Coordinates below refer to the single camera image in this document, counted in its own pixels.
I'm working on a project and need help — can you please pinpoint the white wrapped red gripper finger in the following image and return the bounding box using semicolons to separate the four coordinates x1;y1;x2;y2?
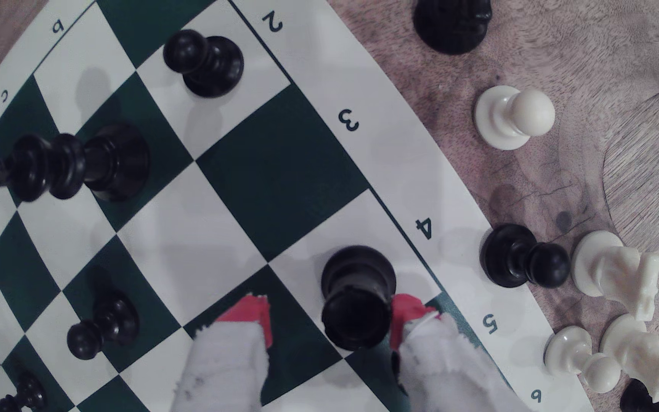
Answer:
389;293;530;412
169;294;274;412

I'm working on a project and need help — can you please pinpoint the black rook chess piece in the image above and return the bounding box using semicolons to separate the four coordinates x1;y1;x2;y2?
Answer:
320;245;397;351

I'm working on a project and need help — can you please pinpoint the black pawn chess piece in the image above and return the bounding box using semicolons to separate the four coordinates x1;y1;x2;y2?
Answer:
66;289;140;361
0;371;48;412
162;29;245;98
479;223;571;289

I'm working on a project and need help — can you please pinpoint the white pawn chess piece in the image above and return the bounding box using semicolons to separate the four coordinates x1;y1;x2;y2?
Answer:
544;325;622;394
474;85;556;151

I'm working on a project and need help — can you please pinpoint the white knight chess piece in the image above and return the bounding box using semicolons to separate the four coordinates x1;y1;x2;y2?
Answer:
571;230;659;322
600;314;659;402

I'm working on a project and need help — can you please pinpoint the black bishop chess piece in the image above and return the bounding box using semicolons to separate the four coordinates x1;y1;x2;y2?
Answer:
619;379;659;412

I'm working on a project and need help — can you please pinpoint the green white chess mat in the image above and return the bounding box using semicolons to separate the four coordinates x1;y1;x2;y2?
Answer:
0;0;596;412

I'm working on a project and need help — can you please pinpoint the black knight chess piece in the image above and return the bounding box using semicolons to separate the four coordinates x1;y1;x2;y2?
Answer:
412;0;493;56

